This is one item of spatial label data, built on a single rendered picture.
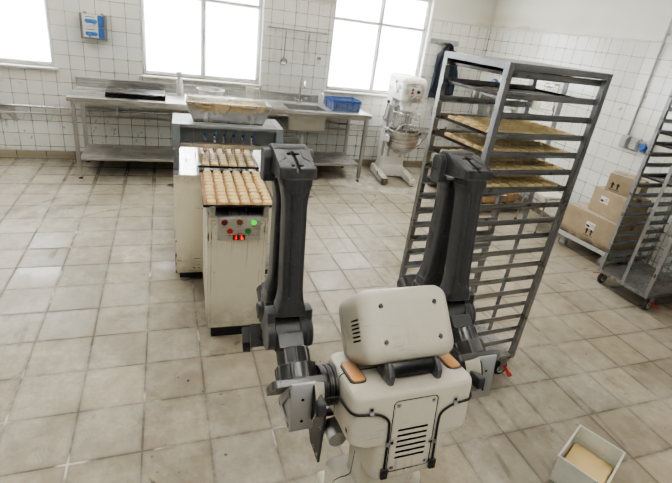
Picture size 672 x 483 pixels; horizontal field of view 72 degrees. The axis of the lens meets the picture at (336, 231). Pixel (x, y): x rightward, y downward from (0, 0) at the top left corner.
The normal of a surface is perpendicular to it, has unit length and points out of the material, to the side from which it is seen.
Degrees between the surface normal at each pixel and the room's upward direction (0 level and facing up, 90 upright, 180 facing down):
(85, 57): 90
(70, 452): 0
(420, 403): 82
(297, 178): 82
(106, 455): 0
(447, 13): 90
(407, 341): 48
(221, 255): 90
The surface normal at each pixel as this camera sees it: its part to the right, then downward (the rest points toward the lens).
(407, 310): 0.32, -0.30
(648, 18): -0.94, 0.03
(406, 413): 0.33, 0.29
